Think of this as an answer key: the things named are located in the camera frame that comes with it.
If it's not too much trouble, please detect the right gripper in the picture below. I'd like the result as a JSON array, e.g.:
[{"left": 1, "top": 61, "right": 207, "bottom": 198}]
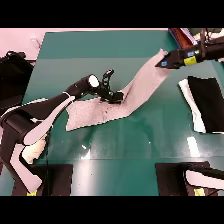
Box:
[{"left": 154, "top": 49, "right": 185, "bottom": 70}]

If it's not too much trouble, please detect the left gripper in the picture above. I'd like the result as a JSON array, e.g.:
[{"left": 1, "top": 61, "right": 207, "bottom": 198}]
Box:
[{"left": 98, "top": 89, "right": 125, "bottom": 105}]

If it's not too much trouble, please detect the grey garment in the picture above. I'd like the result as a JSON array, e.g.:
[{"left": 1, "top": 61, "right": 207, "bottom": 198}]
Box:
[{"left": 65, "top": 48, "right": 173, "bottom": 132}]

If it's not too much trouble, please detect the heap of clothes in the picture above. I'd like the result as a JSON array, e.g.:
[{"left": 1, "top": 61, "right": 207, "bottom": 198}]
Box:
[{"left": 167, "top": 28, "right": 198, "bottom": 51}]

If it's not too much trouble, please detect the white folded garment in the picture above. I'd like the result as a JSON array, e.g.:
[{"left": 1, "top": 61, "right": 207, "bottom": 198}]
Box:
[{"left": 177, "top": 78, "right": 208, "bottom": 134}]

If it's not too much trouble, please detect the black folded garment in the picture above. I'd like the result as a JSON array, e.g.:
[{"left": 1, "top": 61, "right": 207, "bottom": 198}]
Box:
[{"left": 186, "top": 75, "right": 224, "bottom": 135}]

